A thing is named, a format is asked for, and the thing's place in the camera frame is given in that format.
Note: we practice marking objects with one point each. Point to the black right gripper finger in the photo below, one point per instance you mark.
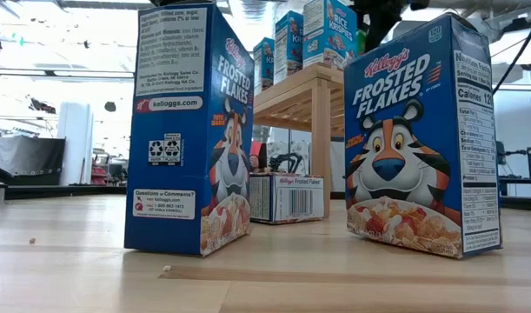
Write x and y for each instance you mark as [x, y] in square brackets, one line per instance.
[378, 39]

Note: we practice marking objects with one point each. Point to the light blue Rice Krispies box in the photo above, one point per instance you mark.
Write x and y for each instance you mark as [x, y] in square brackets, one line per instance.
[265, 65]
[330, 35]
[289, 48]

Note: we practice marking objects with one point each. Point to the blue Frosted Flakes box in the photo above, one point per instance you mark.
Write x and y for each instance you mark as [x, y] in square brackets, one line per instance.
[400, 152]
[291, 200]
[169, 152]

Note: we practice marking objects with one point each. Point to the pale wooden slatted shelf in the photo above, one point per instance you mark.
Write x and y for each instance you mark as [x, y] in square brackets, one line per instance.
[321, 130]

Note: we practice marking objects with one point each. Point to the red panel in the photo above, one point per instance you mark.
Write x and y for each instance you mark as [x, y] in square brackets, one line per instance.
[257, 148]

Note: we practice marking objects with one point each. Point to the person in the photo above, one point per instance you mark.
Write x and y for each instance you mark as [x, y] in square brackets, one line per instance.
[254, 163]

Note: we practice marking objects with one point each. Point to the black equipment stand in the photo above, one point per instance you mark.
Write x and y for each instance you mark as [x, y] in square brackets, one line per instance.
[530, 169]

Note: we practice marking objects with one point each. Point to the black round dome fixture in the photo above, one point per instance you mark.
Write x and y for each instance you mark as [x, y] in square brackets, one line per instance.
[110, 106]

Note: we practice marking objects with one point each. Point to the red cart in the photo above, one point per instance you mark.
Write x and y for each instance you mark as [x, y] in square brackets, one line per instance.
[99, 174]

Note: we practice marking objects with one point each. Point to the white column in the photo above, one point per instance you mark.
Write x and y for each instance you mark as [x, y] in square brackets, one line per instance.
[76, 148]

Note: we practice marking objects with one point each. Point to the black cloth-covered table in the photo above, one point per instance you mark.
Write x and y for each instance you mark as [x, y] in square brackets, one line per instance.
[30, 158]

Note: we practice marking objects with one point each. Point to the small silver post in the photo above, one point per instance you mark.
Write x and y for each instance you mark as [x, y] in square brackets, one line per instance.
[0, 193]

